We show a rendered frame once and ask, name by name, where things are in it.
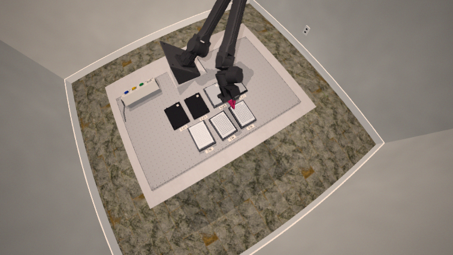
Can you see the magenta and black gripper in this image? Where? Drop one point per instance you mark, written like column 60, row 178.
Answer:
column 227, row 99

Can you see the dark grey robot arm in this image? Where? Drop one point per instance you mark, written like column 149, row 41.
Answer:
column 225, row 56

